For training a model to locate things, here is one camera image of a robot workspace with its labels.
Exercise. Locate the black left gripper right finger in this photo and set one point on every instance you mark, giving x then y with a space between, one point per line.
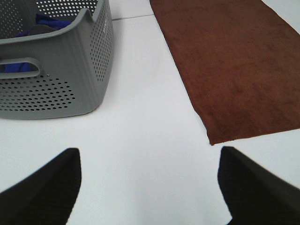
253 195

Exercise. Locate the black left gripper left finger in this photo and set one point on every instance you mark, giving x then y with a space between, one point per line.
47 196

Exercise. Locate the brown towel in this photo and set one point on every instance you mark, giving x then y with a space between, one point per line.
239 62

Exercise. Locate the grey perforated laundry basket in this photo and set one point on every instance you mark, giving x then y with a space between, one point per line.
73 64

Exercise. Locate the dark grey cloth in basket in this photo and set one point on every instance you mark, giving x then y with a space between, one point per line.
40 29

